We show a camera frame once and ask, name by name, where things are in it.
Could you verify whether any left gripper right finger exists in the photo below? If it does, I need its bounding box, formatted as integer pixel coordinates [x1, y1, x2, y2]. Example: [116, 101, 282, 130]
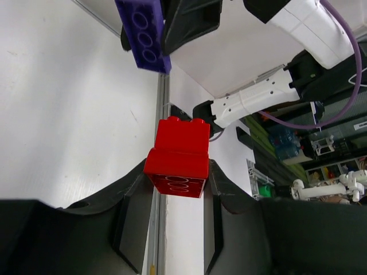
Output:
[204, 160, 366, 274]

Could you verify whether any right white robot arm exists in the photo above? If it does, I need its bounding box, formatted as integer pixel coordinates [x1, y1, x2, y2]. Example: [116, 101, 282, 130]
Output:
[116, 1, 362, 131]

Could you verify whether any red lego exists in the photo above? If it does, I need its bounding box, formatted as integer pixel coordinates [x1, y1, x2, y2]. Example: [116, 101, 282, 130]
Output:
[143, 116, 210, 198]

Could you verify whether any blue lego brick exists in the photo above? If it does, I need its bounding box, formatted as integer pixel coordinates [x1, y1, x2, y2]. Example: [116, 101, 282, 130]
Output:
[115, 1, 171, 74]

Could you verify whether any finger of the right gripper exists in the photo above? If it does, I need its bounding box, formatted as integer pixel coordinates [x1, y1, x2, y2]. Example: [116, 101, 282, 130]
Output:
[120, 26, 131, 52]
[161, 0, 222, 54]

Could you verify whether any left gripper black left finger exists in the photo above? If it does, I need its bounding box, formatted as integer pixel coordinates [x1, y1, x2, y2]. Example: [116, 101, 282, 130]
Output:
[1, 163, 153, 274]

